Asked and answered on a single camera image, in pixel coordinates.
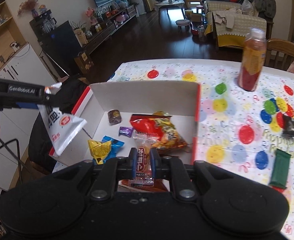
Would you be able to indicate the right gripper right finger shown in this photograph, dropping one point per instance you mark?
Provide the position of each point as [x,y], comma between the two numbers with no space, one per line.
[178,175]

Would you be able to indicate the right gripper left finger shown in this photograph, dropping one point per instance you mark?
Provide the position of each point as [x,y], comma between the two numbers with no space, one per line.
[111,172]

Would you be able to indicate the yellow triangular snack packet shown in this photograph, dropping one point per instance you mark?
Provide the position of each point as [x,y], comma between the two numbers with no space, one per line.
[99,150]

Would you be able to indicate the clear red candy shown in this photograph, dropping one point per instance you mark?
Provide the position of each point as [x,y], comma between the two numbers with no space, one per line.
[143,177]

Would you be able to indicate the white snack packet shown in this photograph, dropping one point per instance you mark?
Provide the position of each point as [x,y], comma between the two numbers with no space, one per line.
[61,127]

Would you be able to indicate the red orange chips bag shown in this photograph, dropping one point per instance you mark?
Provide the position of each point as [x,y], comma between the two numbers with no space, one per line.
[160,126]

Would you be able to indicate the green snack bar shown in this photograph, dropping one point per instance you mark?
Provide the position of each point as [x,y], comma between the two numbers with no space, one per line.
[280,169]

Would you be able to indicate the black snack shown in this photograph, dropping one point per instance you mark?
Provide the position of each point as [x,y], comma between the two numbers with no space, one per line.
[288,130]

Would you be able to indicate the dark red snack packet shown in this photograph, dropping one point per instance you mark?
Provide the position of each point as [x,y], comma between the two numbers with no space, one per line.
[158,186]

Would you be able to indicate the blue snack packet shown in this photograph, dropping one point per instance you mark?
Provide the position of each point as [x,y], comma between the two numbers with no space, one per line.
[116,146]

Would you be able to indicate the purple candy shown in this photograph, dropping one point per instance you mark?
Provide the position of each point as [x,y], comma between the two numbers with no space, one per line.
[126,131]

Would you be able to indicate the red and white cardboard box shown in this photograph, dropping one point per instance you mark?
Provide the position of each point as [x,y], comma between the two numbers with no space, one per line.
[179,99]

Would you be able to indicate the brown wrapped candy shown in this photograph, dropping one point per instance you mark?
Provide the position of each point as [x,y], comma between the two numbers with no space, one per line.
[114,117]

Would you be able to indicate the dark water dispenser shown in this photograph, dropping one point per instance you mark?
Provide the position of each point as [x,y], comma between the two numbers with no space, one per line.
[58,42]

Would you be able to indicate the long tv cabinet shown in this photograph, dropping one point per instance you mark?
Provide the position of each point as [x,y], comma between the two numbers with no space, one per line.
[110,27]

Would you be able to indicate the red drink bottle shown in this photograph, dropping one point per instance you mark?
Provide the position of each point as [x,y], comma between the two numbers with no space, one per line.
[253,58]

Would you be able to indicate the wooden chair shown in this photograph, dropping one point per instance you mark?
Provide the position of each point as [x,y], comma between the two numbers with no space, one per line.
[279,54]

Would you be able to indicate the small round stool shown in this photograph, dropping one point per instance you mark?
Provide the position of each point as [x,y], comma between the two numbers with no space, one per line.
[183,24]

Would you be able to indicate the sofa with cream cover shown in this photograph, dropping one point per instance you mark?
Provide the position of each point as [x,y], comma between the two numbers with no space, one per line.
[229,24]

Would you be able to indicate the wooden coffee table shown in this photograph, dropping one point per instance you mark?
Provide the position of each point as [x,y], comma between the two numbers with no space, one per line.
[169,5]

